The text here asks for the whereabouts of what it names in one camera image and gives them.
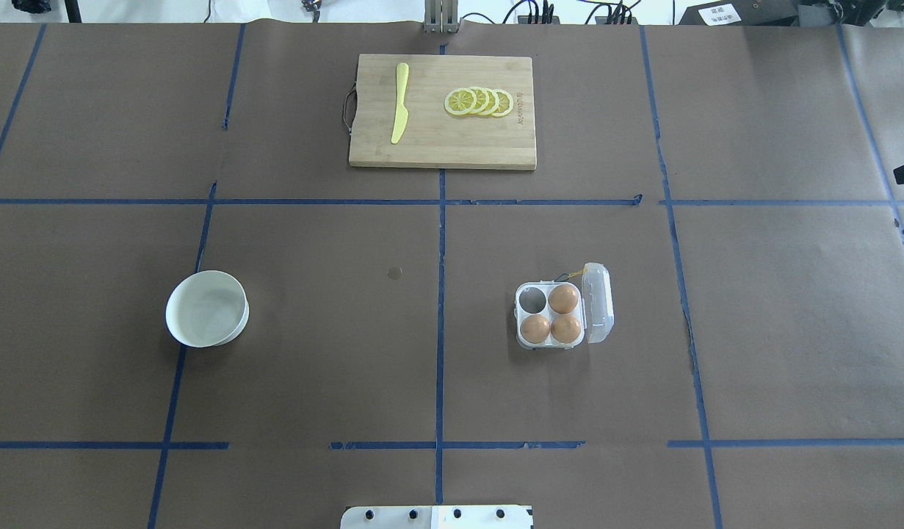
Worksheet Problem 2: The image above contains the yellow plastic knife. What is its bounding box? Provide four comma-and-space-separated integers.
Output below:
391, 62, 409, 145

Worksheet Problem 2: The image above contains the clear plastic egg carton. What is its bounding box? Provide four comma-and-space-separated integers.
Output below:
513, 262, 615, 350

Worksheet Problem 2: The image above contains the brown egg front carton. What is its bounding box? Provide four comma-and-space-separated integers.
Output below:
550, 314, 583, 345

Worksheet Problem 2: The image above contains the bamboo cutting board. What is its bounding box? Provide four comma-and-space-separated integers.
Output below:
349, 54, 537, 170

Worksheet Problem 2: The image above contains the brown egg from bowl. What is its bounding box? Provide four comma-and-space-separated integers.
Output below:
518, 314, 550, 345

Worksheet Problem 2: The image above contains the lemon slice outermost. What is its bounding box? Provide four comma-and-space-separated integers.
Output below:
490, 88, 513, 118

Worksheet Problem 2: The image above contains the lemon slice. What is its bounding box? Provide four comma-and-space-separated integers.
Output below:
443, 88, 478, 116
479, 88, 499, 116
468, 86, 486, 116

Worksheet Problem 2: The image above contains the brown egg carton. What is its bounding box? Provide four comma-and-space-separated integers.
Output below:
550, 314, 583, 345
548, 284, 580, 314

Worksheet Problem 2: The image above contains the white ceramic bowl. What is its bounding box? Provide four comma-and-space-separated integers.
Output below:
165, 270, 250, 348

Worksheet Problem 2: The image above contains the lemon slice top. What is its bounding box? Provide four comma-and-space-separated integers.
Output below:
443, 88, 478, 116

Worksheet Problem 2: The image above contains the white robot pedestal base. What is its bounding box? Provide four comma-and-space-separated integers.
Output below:
340, 503, 535, 528

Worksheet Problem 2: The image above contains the brown egg rear carton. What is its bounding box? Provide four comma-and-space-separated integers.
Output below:
548, 284, 580, 314

